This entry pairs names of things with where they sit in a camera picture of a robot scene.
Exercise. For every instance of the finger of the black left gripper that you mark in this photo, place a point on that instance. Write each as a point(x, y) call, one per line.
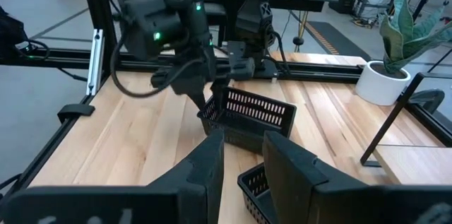
point(219, 93)
point(197, 97)

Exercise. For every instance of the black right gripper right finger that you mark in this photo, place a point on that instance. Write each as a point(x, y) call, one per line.
point(289, 181)

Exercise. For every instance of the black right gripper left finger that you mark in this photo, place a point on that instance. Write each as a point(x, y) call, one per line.
point(201, 181)

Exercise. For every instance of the black slotted plastic basket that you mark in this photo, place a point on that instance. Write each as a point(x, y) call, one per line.
point(252, 192)
point(247, 128)

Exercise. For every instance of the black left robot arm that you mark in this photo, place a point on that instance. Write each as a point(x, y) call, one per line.
point(256, 15)

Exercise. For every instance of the wooden shelf black metal legs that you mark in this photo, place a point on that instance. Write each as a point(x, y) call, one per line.
point(416, 164)

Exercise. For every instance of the black hazard striped floor mat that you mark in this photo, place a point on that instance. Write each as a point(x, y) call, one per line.
point(335, 40)

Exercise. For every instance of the snake plant in white pot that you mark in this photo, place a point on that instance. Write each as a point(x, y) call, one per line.
point(381, 82)

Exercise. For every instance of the black table clamp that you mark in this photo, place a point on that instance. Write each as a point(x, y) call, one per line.
point(429, 98)

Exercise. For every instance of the black bag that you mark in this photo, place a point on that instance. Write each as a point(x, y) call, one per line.
point(10, 33)

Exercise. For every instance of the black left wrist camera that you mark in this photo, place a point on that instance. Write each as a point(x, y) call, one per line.
point(152, 26)

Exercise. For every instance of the silver aluminium bracket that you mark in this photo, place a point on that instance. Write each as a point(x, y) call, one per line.
point(95, 61)

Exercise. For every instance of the black frame clip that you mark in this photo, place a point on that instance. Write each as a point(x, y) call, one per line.
point(76, 111)

